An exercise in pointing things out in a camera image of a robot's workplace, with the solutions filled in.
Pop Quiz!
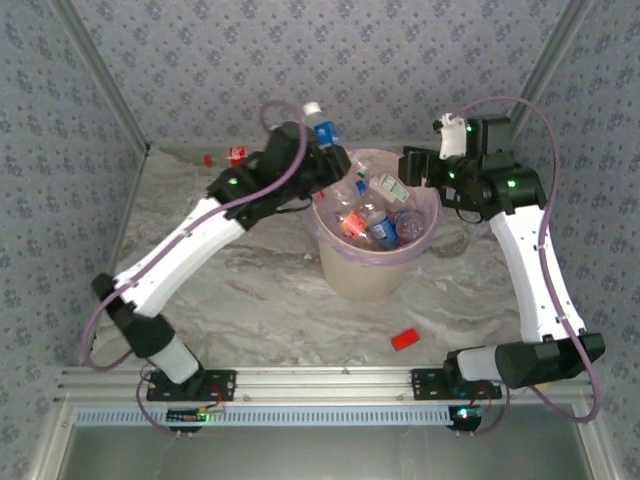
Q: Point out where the beige waste bin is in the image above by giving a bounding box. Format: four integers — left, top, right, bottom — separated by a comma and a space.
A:
302, 147, 444, 302

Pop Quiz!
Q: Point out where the small red block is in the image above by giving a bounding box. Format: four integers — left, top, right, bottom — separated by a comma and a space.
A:
390, 327, 420, 352

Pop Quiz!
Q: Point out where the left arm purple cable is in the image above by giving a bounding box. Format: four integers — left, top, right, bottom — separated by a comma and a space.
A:
81, 99, 310, 437

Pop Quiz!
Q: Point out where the slotted light blue cable duct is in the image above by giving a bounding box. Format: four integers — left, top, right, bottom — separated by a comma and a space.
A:
73, 403, 454, 427

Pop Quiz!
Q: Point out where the grey metal panel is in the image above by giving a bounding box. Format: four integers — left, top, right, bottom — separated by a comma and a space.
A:
59, 424, 596, 480

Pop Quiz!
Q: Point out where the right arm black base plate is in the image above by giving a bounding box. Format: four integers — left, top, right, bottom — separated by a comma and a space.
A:
410, 367, 504, 401

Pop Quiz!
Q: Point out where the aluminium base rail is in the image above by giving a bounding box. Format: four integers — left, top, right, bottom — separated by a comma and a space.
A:
57, 366, 596, 401

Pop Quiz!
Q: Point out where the clear bottle green cap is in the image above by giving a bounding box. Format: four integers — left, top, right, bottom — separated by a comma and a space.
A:
368, 171, 411, 204

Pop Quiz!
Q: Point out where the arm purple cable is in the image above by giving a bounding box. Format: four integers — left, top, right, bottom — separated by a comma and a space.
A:
447, 95, 601, 435
81, 99, 310, 437

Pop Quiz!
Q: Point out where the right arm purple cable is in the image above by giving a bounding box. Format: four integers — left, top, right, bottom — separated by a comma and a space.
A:
447, 95, 601, 435

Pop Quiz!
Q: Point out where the blue label bottle white cap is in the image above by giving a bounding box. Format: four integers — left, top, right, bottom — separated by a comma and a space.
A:
302, 101, 341, 151

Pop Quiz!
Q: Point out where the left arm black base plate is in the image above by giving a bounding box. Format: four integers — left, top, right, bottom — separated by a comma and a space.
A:
146, 368, 237, 403

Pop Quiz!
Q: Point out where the aluminium frame post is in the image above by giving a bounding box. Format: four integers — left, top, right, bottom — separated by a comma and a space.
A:
497, 0, 597, 149
49, 0, 152, 151

